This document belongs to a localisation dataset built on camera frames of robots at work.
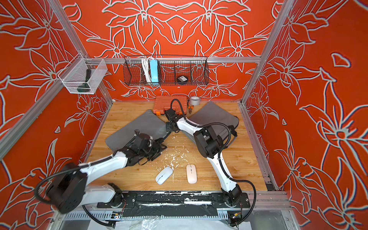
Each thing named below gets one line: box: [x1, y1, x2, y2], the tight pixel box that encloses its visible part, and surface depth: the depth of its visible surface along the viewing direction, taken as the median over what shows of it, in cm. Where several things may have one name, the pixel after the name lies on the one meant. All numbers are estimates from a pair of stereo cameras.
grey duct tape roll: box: [189, 96, 201, 106], surface depth 119 cm
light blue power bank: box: [149, 59, 159, 85], surface depth 92 cm
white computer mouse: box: [155, 166, 174, 185], surface depth 81 cm
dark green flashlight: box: [77, 69, 92, 93], surface depth 81 cm
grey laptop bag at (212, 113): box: [188, 101, 240, 144], surface depth 116 cm
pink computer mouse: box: [186, 163, 197, 184], surface depth 82 cm
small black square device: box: [177, 75, 188, 83], surface depth 97 cm
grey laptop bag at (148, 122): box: [105, 109, 169, 152], surface depth 105 cm
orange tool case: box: [153, 95, 188, 115], surface depth 116 cm
